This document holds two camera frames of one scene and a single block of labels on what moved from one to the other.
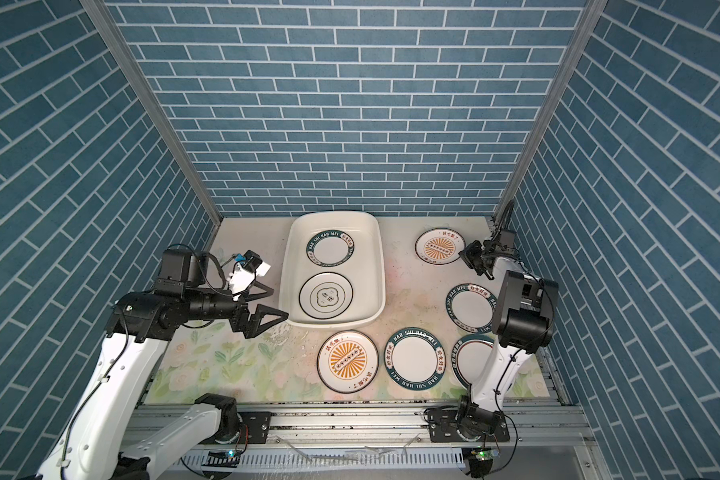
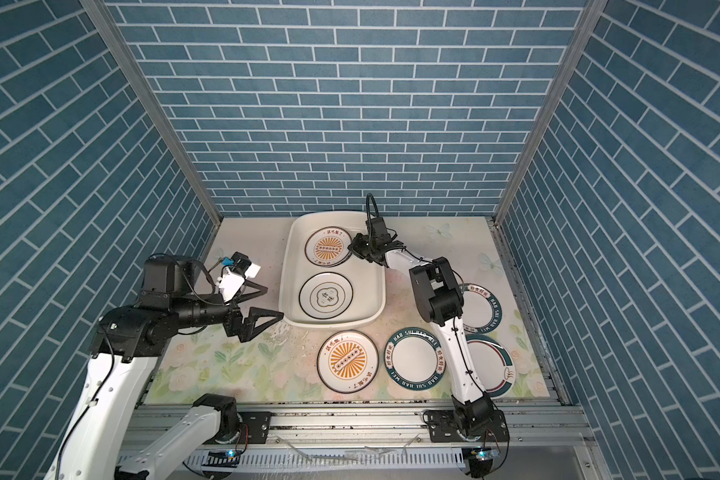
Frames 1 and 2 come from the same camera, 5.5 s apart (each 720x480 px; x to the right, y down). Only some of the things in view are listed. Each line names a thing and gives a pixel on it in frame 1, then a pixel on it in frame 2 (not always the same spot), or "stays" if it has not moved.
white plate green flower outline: x=326 y=295 stays
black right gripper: x=469 y=253 → x=355 y=246
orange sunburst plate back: x=439 y=246 → x=327 y=246
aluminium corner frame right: x=586 y=24 stays
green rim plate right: x=471 y=307 stays
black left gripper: x=251 y=325 stays
